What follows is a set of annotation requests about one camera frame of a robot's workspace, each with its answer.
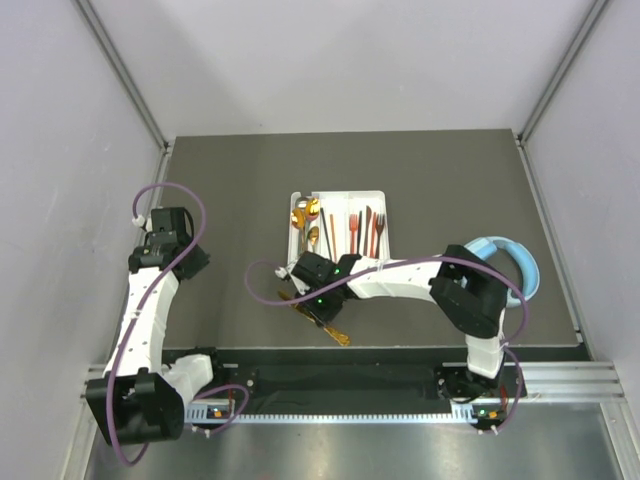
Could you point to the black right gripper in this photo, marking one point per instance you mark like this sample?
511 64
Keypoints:
322 317

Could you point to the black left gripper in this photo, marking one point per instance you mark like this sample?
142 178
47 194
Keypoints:
200 261

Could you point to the gold metal spoon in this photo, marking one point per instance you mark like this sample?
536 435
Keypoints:
312 238

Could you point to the white divided utensil tray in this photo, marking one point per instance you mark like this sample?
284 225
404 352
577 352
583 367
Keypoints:
341 204

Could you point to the black chopstick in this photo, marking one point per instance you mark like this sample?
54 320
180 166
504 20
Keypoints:
326 233

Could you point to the orange plastic knife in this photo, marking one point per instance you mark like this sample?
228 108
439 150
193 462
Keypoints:
374 228

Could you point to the orange plastic fork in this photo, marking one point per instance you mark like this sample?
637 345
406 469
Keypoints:
353 229

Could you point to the iridescent purple spoon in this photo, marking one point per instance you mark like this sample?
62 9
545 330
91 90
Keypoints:
312 211

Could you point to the gold metal knife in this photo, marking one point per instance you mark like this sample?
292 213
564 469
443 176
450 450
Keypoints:
321 310

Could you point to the gold thin utensil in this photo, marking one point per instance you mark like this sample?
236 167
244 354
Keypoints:
298 218

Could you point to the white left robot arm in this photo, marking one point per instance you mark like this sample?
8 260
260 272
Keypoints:
149 397

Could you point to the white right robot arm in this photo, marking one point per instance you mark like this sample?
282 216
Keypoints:
471 294

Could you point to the silver metal spoon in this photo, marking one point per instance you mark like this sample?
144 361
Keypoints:
301 201

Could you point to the light blue headphones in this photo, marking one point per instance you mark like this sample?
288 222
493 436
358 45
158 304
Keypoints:
530 278

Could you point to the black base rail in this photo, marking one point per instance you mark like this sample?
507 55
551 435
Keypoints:
338 380

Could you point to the grey cable duct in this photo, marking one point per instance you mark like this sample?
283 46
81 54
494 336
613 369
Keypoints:
215 412

